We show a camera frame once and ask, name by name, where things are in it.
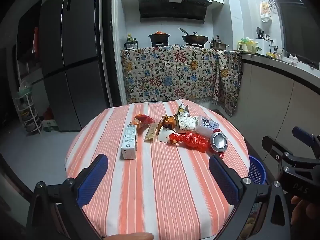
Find red snack packet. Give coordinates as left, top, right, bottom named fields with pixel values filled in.
left=134, top=114, right=154, bottom=131

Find person's right hand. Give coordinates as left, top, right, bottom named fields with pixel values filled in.
left=291, top=195, right=320, bottom=228

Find seasoning bottles rack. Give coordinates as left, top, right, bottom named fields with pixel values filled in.
left=123, top=33, right=138, bottom=51

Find black wok with lid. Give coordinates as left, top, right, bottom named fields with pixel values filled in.
left=178, top=27, right=209, bottom=45

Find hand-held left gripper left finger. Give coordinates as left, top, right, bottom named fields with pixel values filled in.
left=26, top=154, right=109, bottom=240

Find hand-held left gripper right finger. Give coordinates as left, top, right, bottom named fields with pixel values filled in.
left=209, top=155, right=292, bottom=240

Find printed patterned cloth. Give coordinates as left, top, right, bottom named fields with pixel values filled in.
left=212, top=50, right=243, bottom=117
left=120, top=45, right=221, bottom=105

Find white cartoon plastic container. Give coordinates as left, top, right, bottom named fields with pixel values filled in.
left=195, top=115, right=220, bottom=138

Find crushed metal can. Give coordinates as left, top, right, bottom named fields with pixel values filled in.
left=209, top=129, right=229, bottom=156

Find kitchen counter cabinet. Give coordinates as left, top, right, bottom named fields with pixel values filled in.
left=240, top=52, right=320, bottom=140

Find steel pot with lid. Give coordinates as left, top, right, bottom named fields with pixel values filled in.
left=210, top=38, right=229, bottom=51

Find white red paper cup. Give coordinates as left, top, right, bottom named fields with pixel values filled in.
left=157, top=126, right=181, bottom=144

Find blue plastic basket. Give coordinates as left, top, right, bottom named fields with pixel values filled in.
left=246, top=155, right=267, bottom=186

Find white utensil holder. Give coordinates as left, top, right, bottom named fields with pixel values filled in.
left=255, top=27, right=271, bottom=52

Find white milk carton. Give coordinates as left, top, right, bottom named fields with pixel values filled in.
left=121, top=124, right=138, bottom=160

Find orange white striped tablecloth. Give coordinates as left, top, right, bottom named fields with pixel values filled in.
left=64, top=99, right=250, bottom=239

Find yellow green plastic containers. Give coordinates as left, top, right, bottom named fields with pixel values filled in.
left=236, top=37, right=261, bottom=53

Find beige stick wrapper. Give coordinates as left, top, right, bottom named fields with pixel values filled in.
left=144, top=123, right=158, bottom=143

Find black pot with orange lid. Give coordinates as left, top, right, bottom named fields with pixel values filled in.
left=148, top=31, right=171, bottom=47

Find orange brown foil wrapper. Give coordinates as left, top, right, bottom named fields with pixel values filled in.
left=157, top=115, right=178, bottom=131

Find person's left hand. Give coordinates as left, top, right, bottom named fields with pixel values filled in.
left=106, top=232, right=154, bottom=240

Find black range hood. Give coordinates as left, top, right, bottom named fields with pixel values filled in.
left=138, top=0, right=213, bottom=23

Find green cardboard box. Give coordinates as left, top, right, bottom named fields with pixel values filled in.
left=42, top=119, right=60, bottom=133

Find hanging white bag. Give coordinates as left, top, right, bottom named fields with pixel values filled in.
left=259, top=0, right=273, bottom=23

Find grey refrigerator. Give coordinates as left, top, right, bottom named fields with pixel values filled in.
left=39, top=0, right=111, bottom=132

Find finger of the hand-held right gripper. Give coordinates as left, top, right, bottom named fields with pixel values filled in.
left=262, top=135, right=294, bottom=162
left=292, top=127, right=320, bottom=155

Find white tiered shelf rack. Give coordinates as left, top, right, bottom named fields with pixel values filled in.
left=13, top=80, right=42, bottom=134

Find red plastic bag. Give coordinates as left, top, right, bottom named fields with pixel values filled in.
left=169, top=132, right=208, bottom=153

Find floral paper cup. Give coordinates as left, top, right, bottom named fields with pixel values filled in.
left=176, top=115, right=198, bottom=133

